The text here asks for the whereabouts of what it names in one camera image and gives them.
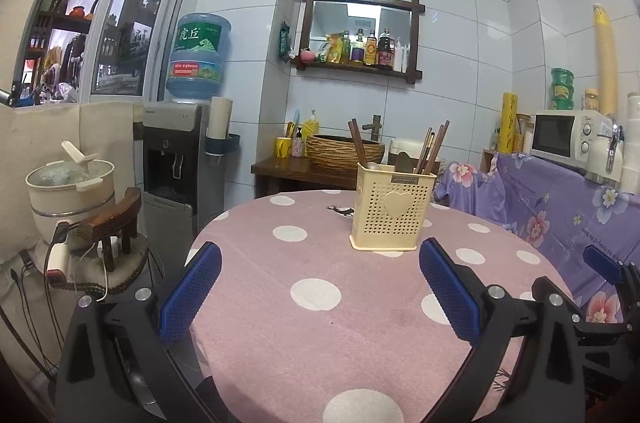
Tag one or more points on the glossy yellow printed roll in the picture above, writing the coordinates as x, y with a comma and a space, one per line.
509, 123

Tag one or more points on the small white bottle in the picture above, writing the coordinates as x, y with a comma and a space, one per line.
402, 59

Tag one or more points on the yellow soap bottle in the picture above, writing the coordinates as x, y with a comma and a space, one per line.
311, 125

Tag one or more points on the yellow mug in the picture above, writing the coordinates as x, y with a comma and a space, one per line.
283, 148

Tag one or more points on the white paper cup dispenser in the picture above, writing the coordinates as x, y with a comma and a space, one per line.
220, 118

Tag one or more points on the sliding glass window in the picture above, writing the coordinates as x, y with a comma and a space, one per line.
130, 28

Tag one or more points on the white appliance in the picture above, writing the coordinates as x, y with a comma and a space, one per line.
630, 153

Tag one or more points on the woven pattern basin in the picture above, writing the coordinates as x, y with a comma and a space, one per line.
335, 153

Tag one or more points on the pale yellow rolled mat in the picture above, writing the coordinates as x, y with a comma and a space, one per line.
606, 58

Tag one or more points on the dark wooden counter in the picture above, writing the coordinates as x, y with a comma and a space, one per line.
285, 173

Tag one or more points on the green instant noodle cup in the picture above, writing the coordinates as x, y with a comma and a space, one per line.
563, 77
562, 99

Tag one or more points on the white power strip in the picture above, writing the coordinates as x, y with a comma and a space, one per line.
109, 249

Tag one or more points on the white microwave oven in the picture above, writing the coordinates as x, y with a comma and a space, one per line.
555, 135

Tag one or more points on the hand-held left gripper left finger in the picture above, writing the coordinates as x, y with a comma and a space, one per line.
192, 288

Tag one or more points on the cream cooking pot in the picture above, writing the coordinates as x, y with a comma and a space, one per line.
70, 198

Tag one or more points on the dark soy sauce bottle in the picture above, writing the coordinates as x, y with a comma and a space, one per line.
385, 50

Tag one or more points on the pink polka dot tablecloth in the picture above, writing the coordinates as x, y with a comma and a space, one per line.
350, 303

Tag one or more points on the floral pump bottle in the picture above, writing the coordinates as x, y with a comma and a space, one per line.
299, 145

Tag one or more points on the cream plastic utensil holder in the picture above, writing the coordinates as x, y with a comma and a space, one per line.
392, 223

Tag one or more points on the dark wooden stool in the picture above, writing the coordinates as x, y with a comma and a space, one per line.
115, 208

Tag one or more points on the dark glass bottle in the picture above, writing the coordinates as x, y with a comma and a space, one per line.
358, 48

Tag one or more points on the bronze faucet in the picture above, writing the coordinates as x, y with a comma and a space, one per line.
372, 125

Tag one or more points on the pink bowl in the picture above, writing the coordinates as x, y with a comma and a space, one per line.
306, 54

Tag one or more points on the green hanging ornament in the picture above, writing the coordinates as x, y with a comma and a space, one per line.
285, 40

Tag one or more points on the grey water dispenser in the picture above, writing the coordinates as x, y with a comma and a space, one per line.
170, 163

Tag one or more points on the white handheld device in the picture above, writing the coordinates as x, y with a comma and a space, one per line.
56, 260

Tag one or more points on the amber sauce bottle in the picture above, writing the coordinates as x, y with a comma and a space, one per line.
370, 50

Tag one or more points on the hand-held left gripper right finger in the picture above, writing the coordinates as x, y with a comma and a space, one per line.
447, 293

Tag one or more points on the yellow-green bottle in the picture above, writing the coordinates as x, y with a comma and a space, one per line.
345, 49

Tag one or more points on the yellow snack packet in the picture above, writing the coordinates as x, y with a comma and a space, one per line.
330, 48

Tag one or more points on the patterned round cushion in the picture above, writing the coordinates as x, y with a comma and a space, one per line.
125, 270

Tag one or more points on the small cardboard box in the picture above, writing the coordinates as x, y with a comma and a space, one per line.
488, 160

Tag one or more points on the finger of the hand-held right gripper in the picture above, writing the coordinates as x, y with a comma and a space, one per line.
600, 260

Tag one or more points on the blue water bottle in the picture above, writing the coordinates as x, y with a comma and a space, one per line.
197, 53

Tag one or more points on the brown wooden chopstick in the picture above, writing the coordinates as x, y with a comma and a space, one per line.
440, 143
430, 153
353, 138
424, 150
435, 148
361, 143

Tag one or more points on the wooden framed wall mirror shelf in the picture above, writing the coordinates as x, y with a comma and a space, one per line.
350, 20

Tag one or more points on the purple floral cloth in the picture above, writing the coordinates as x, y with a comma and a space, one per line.
550, 203

